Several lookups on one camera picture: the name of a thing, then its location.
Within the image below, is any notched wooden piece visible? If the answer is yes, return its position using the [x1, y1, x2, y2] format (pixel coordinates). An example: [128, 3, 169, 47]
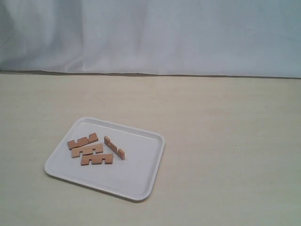
[81, 154, 113, 166]
[67, 133, 98, 150]
[104, 136, 125, 160]
[71, 144, 103, 158]

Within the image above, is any white rectangular plastic tray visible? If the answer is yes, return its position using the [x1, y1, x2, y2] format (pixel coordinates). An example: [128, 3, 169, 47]
[44, 117, 165, 202]

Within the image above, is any white backdrop cloth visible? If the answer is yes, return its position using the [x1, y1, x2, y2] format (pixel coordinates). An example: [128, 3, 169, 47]
[0, 0, 301, 77]

